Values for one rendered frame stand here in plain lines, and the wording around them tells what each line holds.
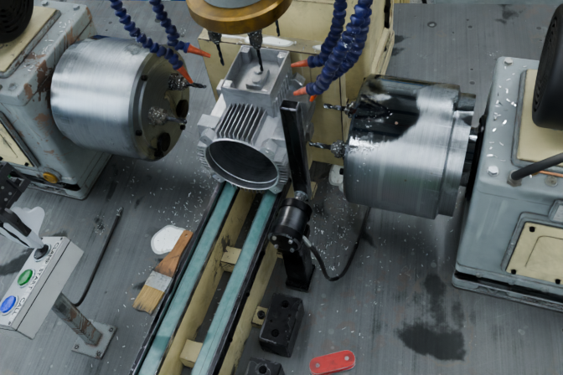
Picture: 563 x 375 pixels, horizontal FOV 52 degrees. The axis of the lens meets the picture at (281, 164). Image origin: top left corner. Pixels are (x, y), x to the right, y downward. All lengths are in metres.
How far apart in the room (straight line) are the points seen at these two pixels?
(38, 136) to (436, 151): 0.82
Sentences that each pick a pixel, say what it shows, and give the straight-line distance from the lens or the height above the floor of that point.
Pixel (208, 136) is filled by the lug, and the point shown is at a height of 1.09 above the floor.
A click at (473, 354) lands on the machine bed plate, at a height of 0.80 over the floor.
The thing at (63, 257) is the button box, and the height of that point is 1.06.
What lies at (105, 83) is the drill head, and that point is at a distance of 1.19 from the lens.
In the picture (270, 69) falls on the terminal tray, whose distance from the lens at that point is 1.16.
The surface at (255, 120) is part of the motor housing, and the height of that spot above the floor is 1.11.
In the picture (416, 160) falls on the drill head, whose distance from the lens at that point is 0.99.
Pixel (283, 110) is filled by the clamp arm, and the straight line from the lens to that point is 0.90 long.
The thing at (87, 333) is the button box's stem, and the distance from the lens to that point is 1.23.
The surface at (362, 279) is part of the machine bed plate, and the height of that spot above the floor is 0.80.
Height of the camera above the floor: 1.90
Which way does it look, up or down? 52 degrees down
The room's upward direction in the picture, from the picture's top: 11 degrees counter-clockwise
